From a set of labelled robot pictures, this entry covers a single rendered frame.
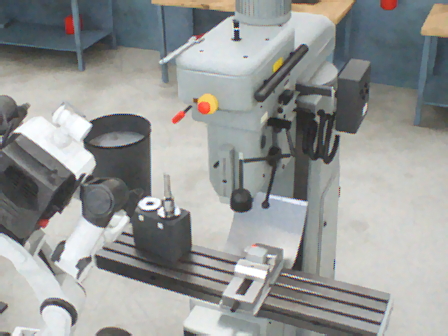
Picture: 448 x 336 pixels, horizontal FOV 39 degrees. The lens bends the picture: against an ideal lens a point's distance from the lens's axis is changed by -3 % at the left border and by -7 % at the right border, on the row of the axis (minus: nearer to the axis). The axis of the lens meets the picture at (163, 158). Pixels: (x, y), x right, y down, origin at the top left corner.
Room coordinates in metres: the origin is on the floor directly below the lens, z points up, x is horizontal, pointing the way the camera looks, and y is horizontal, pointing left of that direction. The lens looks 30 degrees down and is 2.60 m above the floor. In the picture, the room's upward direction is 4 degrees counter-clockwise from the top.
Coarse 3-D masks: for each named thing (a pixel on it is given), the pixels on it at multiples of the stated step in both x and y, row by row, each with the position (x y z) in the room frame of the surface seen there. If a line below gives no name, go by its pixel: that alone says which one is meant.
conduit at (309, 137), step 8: (304, 112) 2.09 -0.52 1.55; (312, 112) 2.13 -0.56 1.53; (320, 112) 2.10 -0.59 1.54; (312, 120) 2.07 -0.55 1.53; (320, 120) 2.16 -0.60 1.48; (328, 120) 2.04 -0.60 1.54; (304, 128) 2.07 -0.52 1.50; (312, 128) 2.04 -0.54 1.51; (320, 128) 2.04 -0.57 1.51; (328, 128) 2.01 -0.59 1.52; (304, 136) 2.05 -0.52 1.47; (312, 136) 2.03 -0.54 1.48; (320, 136) 2.02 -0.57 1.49; (328, 136) 2.00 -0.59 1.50; (336, 136) 2.13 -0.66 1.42; (304, 144) 2.05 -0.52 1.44; (312, 144) 2.03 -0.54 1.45; (320, 144) 2.01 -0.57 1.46; (328, 144) 1.99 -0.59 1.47; (336, 144) 2.11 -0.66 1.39; (304, 152) 2.06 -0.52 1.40; (312, 152) 2.03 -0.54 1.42; (320, 152) 2.02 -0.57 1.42; (328, 152) 2.00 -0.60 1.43; (312, 160) 2.06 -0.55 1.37; (328, 160) 2.02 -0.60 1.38
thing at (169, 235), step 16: (144, 208) 2.20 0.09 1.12; (160, 208) 2.20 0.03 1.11; (176, 208) 2.18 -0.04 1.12; (144, 224) 2.18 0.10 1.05; (160, 224) 2.12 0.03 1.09; (176, 224) 2.10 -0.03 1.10; (144, 240) 2.19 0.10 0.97; (160, 240) 2.13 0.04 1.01; (176, 240) 2.10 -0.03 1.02; (176, 256) 2.09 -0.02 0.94
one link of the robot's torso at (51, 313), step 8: (48, 312) 1.71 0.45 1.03; (56, 312) 1.70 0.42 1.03; (64, 312) 1.70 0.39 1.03; (48, 320) 1.70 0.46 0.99; (56, 320) 1.70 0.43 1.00; (64, 320) 1.69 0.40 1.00; (48, 328) 1.75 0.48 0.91; (56, 328) 1.70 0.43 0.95; (64, 328) 1.69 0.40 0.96; (72, 328) 1.74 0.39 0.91
